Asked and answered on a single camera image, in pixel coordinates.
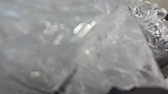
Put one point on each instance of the clear crinkled plastic bag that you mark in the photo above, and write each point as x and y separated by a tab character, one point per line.
73	46

